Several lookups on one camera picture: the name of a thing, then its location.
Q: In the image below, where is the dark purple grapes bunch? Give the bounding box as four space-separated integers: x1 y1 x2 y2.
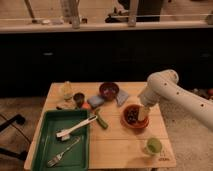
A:
127 108 139 124

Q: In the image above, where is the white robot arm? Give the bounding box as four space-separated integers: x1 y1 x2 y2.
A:
138 69 213 131

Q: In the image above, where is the orange clay bowl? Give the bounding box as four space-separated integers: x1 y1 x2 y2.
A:
121 104 149 129

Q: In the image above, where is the grey blue cloth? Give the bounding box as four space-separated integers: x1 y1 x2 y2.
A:
116 89 129 107

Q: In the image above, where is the green cup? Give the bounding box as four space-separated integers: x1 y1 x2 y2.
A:
145 137 162 155

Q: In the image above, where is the dark red bowl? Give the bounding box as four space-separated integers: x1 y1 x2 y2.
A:
99 82 119 101

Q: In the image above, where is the green cucumber toy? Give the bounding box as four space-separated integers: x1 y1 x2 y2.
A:
95 109 108 129

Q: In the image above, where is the small dark cup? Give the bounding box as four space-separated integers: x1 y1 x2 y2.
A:
73 93 85 108

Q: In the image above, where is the beige flat object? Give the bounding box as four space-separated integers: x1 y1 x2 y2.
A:
56 101 75 110

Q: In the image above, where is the white brush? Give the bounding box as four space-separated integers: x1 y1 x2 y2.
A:
56 115 98 138

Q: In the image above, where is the green plastic tray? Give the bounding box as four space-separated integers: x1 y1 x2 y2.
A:
31 110 90 171

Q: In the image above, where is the silver fork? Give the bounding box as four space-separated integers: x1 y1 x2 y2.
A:
47 137 81 167

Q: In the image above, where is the black chair base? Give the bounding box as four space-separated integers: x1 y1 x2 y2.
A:
0 114 29 161

